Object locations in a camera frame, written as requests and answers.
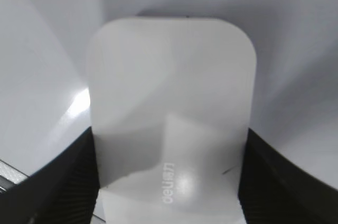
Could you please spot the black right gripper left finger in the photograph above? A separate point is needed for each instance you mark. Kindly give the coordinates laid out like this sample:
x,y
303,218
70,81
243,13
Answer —
x,y
63,191

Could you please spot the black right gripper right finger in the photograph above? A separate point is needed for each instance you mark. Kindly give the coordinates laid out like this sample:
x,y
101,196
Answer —
x,y
274,190

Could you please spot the white plastic board eraser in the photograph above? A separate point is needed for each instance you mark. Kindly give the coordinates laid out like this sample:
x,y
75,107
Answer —
x,y
170,110

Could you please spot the white board with aluminium frame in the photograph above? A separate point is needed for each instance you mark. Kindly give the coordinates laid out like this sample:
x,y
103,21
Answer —
x,y
45,99

